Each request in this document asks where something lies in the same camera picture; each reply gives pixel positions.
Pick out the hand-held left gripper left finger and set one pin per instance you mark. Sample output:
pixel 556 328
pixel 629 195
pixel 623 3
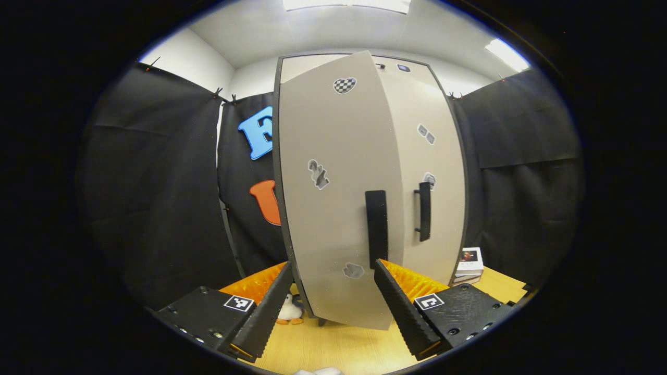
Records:
pixel 268 315

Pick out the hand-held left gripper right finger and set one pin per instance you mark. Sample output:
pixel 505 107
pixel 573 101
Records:
pixel 401 315

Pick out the grey cabinet door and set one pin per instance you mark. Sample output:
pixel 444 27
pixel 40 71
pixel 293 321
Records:
pixel 323 219
pixel 443 156

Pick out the grey shoe cabinet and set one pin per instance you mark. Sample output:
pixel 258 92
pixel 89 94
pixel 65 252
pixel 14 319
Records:
pixel 421 66

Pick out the grey cabinet drawer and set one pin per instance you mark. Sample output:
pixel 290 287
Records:
pixel 391 61

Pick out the white orange plush toy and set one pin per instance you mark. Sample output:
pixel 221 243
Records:
pixel 289 310

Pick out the white photo cover book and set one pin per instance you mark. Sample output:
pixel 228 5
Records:
pixel 470 263

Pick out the narrow ceiling light panel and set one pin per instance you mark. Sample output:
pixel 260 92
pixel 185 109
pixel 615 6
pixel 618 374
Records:
pixel 506 54

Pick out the large ceiling light panel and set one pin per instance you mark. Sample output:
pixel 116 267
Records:
pixel 346 5

